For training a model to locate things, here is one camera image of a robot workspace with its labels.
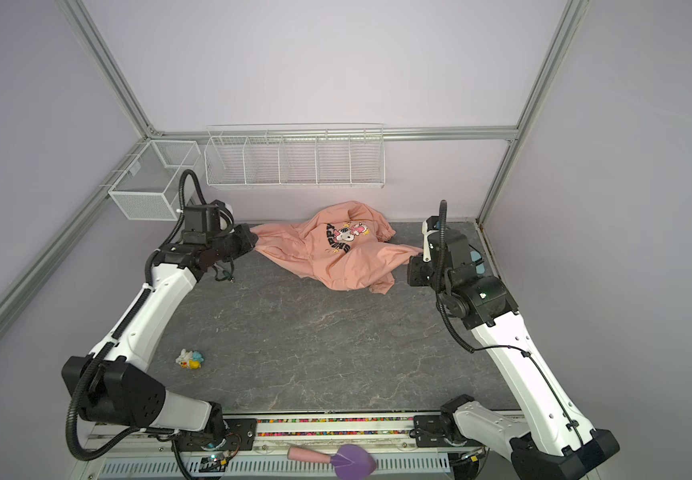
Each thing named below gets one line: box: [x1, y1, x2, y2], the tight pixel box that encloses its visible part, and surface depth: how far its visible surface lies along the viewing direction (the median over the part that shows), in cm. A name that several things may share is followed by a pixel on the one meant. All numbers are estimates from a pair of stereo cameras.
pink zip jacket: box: [250, 201, 423, 295], surface depth 98 cm
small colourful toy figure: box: [175, 348, 204, 370], surface depth 85 cm
